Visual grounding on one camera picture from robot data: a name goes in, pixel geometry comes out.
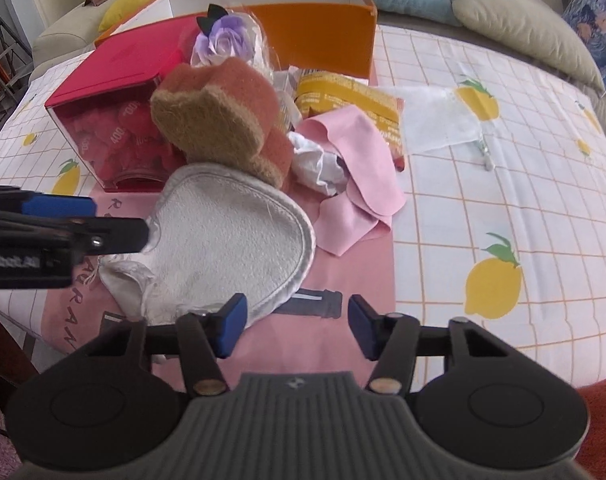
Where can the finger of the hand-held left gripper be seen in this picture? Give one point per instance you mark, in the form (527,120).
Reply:
(118,235)
(58,206)

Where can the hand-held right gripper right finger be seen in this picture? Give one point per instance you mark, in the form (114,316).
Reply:
(360,325)

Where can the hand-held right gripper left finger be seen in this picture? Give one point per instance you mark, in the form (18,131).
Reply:
(231,325)

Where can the brown plush toy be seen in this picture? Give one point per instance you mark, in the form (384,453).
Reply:
(208,115)

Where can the pink cloth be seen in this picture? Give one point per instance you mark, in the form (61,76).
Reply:
(355,165)

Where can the white cloth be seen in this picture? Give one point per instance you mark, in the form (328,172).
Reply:
(313,165)

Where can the clear plastic bag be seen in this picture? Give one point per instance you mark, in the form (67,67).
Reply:
(438,120)

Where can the purple fabric rose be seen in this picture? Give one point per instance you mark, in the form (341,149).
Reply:
(225,35)

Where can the yellow packet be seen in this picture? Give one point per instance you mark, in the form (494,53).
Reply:
(343,92)

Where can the orange cardboard box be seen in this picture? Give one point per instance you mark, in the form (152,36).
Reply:
(313,35)

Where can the pile of red packets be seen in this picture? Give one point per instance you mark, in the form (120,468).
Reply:
(113,135)

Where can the red box with clear window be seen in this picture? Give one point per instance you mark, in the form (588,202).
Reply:
(113,65)

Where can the metal rack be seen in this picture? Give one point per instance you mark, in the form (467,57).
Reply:
(3,60)

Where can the lemon print bed sheet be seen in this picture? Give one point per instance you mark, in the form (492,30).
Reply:
(483,200)

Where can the red rug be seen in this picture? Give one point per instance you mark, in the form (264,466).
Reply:
(603,420)

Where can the beige pillow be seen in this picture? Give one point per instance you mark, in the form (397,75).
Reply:
(523,25)

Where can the patterned blue cushion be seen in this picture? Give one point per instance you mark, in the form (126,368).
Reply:
(593,25)

